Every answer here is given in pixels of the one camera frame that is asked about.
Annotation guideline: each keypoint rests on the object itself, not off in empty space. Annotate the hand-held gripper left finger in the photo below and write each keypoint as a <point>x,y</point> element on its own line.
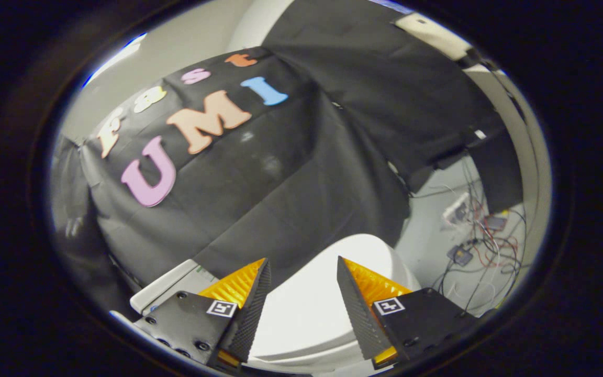
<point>254,309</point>

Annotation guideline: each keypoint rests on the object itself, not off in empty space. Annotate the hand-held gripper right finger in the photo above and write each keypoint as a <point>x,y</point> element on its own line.
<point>356,309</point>

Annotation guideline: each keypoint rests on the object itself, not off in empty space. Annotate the white toilet lid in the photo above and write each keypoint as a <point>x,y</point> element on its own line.
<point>306,314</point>

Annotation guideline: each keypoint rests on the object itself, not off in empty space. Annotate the white toilet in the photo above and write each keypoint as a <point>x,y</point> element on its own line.
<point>170,285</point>

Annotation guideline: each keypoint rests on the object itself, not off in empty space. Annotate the black backdrop cloth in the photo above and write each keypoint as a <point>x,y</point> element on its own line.
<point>280,199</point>

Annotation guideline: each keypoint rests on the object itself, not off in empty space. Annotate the small dark electronics box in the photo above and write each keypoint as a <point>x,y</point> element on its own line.
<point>461,255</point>
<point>495,222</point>

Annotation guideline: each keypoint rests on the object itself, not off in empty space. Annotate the white power strip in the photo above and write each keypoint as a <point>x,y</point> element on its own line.
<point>456,211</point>

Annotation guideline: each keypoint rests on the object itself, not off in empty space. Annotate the beige wall-mounted box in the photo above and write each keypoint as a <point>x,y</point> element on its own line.
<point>432,34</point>

